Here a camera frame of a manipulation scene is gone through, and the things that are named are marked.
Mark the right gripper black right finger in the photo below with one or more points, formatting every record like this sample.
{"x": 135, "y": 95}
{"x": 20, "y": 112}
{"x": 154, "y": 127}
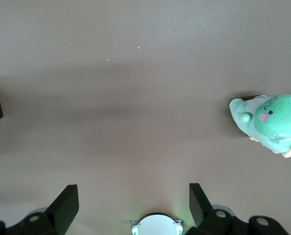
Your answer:
{"x": 201, "y": 210}

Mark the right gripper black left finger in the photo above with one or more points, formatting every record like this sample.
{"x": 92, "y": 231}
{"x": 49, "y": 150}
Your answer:
{"x": 59, "y": 213}

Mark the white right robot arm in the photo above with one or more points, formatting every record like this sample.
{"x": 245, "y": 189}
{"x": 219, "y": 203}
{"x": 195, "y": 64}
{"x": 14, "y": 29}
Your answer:
{"x": 156, "y": 225}

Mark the green dinosaur plush toy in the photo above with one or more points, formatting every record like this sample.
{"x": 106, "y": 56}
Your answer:
{"x": 277, "y": 122}

